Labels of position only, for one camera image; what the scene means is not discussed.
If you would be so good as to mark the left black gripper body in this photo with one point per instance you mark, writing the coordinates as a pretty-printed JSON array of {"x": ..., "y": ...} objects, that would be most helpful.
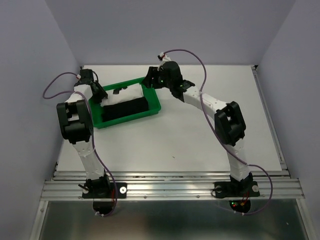
[{"x": 95, "y": 82}]

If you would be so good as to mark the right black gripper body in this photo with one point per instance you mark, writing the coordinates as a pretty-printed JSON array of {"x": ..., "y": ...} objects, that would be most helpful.
[{"x": 163, "y": 82}]

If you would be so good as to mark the white t shirt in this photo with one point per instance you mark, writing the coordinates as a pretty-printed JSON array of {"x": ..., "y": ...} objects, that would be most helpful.
[{"x": 122, "y": 94}]

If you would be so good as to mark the green plastic bin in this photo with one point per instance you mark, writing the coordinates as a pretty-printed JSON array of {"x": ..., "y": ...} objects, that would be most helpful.
[{"x": 149, "y": 94}]

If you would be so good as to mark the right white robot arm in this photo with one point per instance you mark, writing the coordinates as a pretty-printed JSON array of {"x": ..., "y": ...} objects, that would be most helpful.
[{"x": 226, "y": 121}]

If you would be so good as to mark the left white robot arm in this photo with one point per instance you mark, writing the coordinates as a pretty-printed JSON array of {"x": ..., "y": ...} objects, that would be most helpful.
[{"x": 77, "y": 127}]

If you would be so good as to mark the black rolled t shirt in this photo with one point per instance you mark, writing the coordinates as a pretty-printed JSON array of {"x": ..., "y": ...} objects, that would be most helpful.
[{"x": 124, "y": 109}]

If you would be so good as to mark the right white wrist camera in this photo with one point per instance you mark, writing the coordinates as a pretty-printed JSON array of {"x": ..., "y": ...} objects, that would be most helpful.
[{"x": 163, "y": 58}]

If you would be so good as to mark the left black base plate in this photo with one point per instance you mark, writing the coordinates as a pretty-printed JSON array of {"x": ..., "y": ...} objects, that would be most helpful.
[{"x": 107, "y": 192}]

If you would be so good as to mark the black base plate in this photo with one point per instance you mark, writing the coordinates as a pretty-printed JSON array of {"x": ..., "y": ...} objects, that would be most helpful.
[
  {"x": 228, "y": 189},
  {"x": 107, "y": 192}
]

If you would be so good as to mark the aluminium frame rail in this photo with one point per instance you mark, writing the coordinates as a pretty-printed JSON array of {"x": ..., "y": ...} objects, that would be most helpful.
[{"x": 161, "y": 186}]

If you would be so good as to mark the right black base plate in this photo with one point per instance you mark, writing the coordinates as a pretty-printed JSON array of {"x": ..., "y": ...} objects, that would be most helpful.
[{"x": 228, "y": 189}]

